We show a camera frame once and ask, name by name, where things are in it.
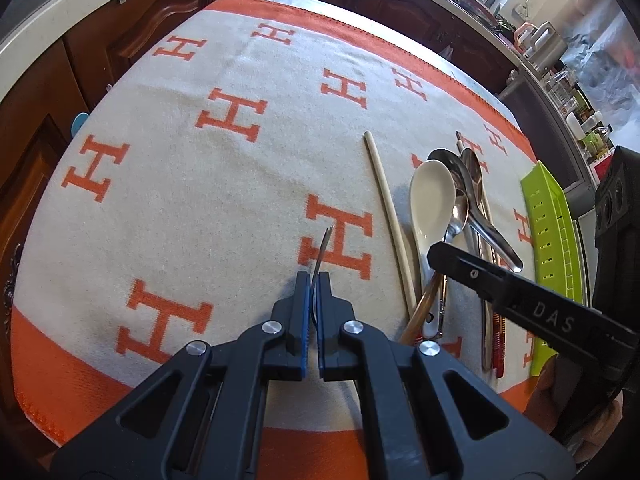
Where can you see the grey metal cabinet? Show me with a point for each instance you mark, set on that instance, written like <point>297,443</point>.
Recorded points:
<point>530,105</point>

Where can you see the clear bottle green label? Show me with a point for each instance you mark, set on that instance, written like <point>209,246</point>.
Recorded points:
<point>595,140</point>

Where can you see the white container red label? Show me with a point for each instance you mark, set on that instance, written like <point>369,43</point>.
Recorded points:
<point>602,167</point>

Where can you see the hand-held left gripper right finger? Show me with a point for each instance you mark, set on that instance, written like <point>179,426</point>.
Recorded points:
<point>325,325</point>

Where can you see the brown wooden chopstick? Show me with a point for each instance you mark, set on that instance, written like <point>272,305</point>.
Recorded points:
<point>443,305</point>
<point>417,315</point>

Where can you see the ivory chopstick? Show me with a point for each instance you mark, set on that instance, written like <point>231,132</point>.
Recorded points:
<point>387,200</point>

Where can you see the light blue round object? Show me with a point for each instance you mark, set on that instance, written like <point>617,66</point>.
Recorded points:
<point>78,124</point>

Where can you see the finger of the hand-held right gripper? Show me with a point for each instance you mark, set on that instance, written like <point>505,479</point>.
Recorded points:
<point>500,287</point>

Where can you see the tall glass jar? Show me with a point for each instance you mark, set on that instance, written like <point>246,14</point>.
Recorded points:
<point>560,85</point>

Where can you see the green plastic tray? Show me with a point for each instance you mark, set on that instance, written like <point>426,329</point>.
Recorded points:
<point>545,210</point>

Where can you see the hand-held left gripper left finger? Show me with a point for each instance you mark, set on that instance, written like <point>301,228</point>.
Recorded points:
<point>302,325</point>

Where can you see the white wall socket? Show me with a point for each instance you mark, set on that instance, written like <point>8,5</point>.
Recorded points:
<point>524,10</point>

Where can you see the red-patterned metal chopstick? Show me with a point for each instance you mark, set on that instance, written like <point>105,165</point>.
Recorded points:
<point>501,345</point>

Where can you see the small round metal spoon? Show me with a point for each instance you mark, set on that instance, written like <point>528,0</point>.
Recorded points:
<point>460,212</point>

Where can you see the red dishes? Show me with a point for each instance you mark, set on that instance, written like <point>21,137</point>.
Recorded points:
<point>477,7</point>

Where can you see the clear plastic wall cover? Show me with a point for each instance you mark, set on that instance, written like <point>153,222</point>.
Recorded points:
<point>600,50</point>

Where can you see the metal fork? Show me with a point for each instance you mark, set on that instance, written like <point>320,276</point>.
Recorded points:
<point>320,260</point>

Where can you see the steel electric kettle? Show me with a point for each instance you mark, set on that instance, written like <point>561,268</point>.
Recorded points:
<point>542,45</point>

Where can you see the large oval metal spoon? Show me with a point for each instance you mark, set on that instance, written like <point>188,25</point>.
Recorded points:
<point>474,170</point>

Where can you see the person's right hand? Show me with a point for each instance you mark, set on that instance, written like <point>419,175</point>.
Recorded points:
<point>560,400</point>

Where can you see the orange letter-print blanket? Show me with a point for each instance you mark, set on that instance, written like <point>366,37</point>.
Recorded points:
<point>200,210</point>

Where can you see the white ceramic spoon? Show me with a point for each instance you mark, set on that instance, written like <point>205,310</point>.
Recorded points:
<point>430,200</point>

